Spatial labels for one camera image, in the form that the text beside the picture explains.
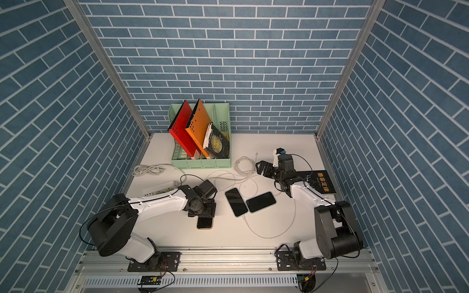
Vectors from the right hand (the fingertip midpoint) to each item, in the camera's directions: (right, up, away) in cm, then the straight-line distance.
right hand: (264, 166), depth 90 cm
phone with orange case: (-28, -25, -8) cm, 39 cm away
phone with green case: (-2, -18, +1) cm, 18 cm away
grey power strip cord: (-60, -2, +8) cm, 61 cm away
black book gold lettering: (+31, -9, +8) cm, 33 cm away
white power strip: (-51, -12, +1) cm, 53 cm away
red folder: (-41, +18, -6) cm, 45 cm away
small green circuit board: (-48, -44, -18) cm, 68 cm away
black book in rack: (-25, +11, +6) cm, 28 cm away
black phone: (-14, -18, +2) cm, 23 cm away
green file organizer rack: (-24, +29, +14) cm, 40 cm away
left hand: (-25, -23, -4) cm, 34 cm away
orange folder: (-33, +20, -1) cm, 39 cm away
